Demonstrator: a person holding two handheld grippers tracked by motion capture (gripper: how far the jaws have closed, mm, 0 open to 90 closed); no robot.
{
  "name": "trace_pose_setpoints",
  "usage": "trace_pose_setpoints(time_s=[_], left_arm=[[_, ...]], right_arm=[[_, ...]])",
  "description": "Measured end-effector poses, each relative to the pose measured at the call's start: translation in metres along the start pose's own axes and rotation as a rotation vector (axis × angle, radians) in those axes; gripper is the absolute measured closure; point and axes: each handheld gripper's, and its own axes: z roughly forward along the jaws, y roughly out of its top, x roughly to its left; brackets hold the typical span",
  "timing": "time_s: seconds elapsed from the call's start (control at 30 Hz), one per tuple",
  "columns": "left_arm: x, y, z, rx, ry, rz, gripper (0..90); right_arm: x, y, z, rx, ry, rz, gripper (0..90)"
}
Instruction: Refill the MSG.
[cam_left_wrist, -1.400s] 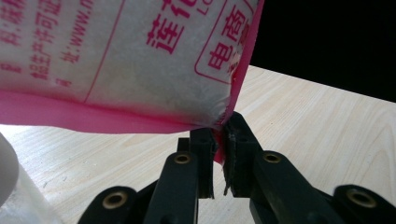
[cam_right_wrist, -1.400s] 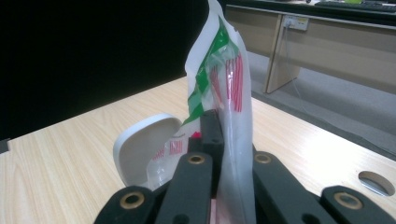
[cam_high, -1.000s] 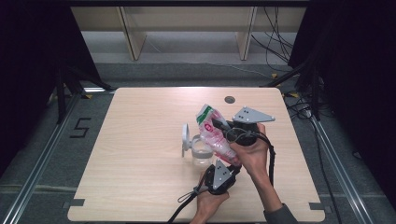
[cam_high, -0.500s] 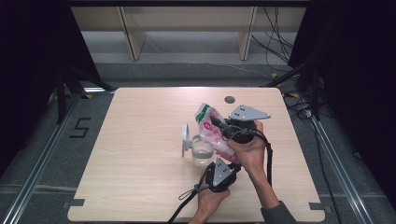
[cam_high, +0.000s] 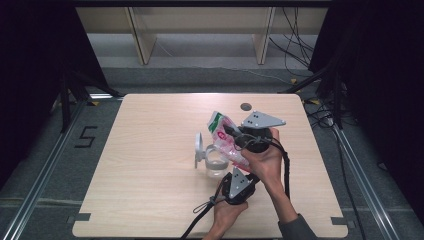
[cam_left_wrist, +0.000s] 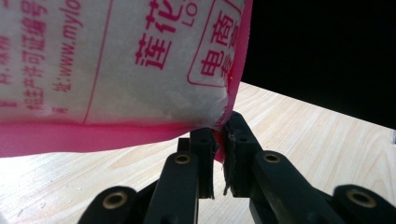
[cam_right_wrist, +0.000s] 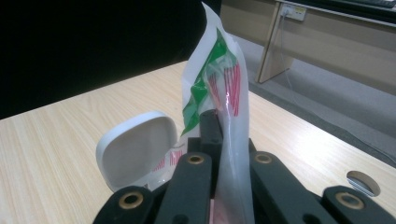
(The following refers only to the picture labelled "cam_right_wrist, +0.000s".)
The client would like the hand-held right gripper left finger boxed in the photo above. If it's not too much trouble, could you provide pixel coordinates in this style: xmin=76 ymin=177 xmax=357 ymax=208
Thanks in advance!
xmin=187 ymin=109 xmax=224 ymax=157

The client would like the pink and white plastic bag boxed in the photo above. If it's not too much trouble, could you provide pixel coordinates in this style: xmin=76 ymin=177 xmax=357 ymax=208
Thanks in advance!
xmin=150 ymin=1 xmax=260 ymax=224

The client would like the clear jar with white lid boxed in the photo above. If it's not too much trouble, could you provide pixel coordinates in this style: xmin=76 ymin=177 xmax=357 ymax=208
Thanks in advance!
xmin=95 ymin=110 xmax=188 ymax=193

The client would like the beige desk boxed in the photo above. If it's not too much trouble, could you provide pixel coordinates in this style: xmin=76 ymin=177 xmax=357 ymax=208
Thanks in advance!
xmin=219 ymin=0 xmax=396 ymax=97

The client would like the white power socket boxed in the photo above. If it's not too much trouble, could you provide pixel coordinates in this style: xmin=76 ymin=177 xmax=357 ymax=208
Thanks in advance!
xmin=279 ymin=3 xmax=308 ymax=22

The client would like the black curtain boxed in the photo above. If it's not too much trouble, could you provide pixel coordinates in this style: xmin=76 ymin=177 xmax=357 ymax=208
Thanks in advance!
xmin=0 ymin=0 xmax=222 ymax=120

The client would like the thin white cable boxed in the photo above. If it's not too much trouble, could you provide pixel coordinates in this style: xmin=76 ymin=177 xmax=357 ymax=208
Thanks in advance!
xmin=279 ymin=13 xmax=396 ymax=163

